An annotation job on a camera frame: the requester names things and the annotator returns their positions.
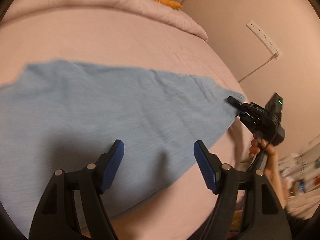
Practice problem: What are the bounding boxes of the pink bed sheet mattress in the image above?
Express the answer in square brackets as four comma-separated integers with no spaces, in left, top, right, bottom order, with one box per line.
[1,7,251,239]

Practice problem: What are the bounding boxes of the white power cable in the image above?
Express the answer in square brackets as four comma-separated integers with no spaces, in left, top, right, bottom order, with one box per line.
[237,53,278,84]

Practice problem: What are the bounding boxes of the pink quilted comforter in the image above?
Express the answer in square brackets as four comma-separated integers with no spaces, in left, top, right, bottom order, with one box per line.
[1,0,208,41]

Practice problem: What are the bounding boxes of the white wall power strip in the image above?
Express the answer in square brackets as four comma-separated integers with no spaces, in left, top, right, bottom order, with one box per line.
[246,21,282,59]

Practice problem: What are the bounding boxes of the person's right hand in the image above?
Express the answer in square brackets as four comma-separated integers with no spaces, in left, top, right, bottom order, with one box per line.
[247,133,279,179]

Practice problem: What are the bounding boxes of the light blue denim pants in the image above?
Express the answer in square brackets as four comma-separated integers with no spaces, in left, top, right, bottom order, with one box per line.
[1,61,245,235]

